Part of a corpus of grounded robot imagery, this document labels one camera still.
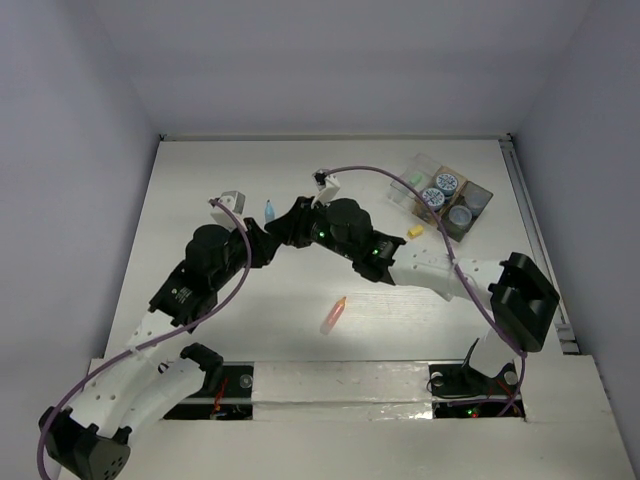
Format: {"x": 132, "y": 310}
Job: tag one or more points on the blue highlighter marker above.
{"x": 269, "y": 212}

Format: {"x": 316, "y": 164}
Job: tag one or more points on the blue patterned tape roll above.
{"x": 447, "y": 183}
{"x": 434, "y": 198}

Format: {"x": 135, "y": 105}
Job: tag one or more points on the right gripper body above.
{"x": 320, "y": 231}

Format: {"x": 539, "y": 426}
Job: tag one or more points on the yellow marker cap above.
{"x": 415, "y": 231}

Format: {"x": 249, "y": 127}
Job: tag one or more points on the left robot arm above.
{"x": 92, "y": 430}

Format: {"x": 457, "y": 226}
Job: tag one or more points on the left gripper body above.
{"x": 237, "y": 250}

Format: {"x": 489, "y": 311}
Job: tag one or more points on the clear plastic container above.
{"x": 398, "y": 193}

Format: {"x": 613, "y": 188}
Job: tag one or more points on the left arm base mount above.
{"x": 226, "y": 392}

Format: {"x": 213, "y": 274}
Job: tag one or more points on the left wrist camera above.
{"x": 234, "y": 202}

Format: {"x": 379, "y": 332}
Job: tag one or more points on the clear jar dark pins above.
{"x": 476, "y": 201}
{"x": 460, "y": 217}

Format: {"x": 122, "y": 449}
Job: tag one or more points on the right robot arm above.
{"x": 514, "y": 296}

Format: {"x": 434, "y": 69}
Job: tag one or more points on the orange plastic container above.
{"x": 422, "y": 212}

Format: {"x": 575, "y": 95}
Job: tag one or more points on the pink orange highlighter marker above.
{"x": 333, "y": 316}

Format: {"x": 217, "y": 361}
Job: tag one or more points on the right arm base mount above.
{"x": 460, "y": 391}

